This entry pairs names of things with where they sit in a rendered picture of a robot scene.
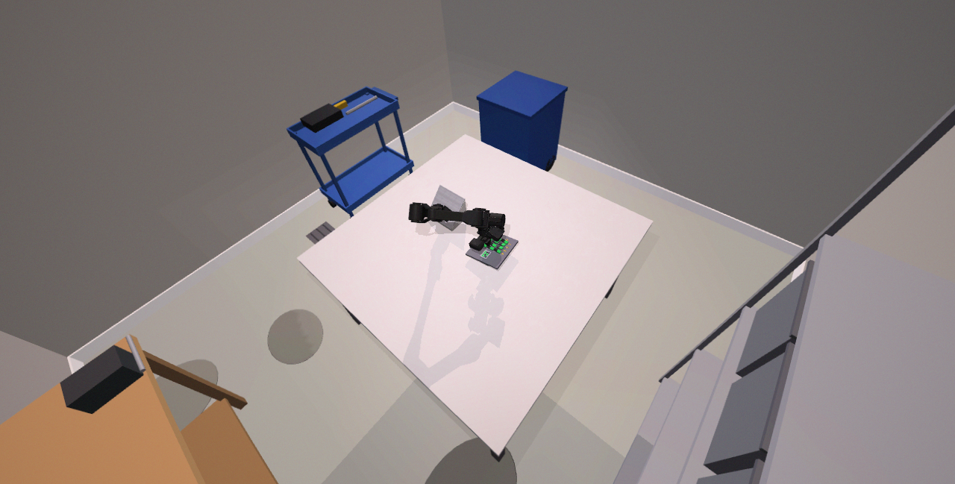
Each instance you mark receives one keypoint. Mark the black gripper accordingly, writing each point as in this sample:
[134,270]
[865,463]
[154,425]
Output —
[478,243]

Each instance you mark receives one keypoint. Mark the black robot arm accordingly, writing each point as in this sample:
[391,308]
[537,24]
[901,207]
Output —
[477,217]

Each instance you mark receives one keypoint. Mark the dark grey switch panel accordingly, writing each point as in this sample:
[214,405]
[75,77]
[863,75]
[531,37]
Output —
[496,253]

